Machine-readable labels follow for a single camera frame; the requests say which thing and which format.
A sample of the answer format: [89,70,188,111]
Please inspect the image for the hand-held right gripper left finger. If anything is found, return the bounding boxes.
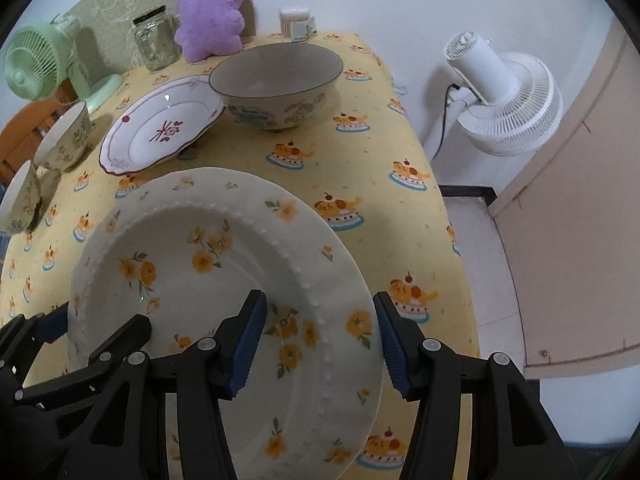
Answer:
[57,289,268,480]

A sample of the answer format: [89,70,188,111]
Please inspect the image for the small white floral bowl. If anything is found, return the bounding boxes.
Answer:
[0,161,43,235]
[34,101,96,172]

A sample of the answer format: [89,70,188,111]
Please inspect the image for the toothpick container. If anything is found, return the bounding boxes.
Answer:
[278,7,318,43]

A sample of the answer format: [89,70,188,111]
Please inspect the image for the black fan cable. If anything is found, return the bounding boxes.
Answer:
[431,82,463,161]

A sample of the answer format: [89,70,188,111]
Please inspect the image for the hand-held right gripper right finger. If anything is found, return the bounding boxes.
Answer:
[372,291,568,480]

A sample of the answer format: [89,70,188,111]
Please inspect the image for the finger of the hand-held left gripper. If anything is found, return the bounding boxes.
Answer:
[15,313,152,408]
[0,305,70,377]

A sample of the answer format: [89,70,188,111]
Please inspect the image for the purple plush toy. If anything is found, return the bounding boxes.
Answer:
[174,0,247,62]

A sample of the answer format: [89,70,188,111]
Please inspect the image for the white standing fan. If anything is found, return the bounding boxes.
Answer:
[422,31,564,161]

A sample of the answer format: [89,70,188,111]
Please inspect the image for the white plate with red pattern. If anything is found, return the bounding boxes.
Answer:
[99,74,227,177]

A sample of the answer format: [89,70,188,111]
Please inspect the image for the large grey floral bowl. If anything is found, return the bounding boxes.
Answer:
[208,42,345,132]

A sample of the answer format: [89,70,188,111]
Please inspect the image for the green table fan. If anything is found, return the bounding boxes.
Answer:
[4,14,124,113]

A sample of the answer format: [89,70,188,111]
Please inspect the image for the white plate with yellow flowers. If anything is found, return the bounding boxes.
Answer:
[67,167,385,480]

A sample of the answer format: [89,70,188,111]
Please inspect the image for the yellow printed tablecloth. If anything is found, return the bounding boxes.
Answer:
[0,32,481,480]

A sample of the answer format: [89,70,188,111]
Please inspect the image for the glass jar with dark lid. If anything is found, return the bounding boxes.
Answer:
[132,5,181,72]

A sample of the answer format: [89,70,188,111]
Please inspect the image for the beige door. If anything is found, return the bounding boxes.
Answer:
[487,15,640,381]

